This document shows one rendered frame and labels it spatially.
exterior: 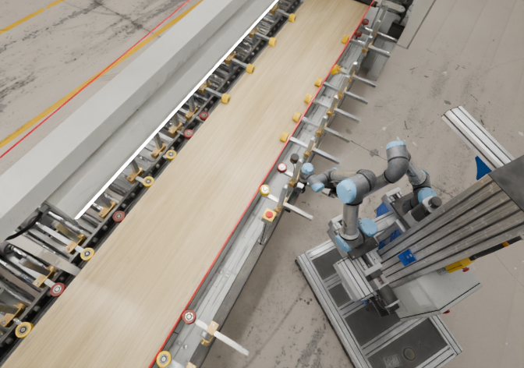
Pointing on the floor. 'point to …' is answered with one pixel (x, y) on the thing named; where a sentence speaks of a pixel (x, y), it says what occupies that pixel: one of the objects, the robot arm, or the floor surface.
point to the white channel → (110, 113)
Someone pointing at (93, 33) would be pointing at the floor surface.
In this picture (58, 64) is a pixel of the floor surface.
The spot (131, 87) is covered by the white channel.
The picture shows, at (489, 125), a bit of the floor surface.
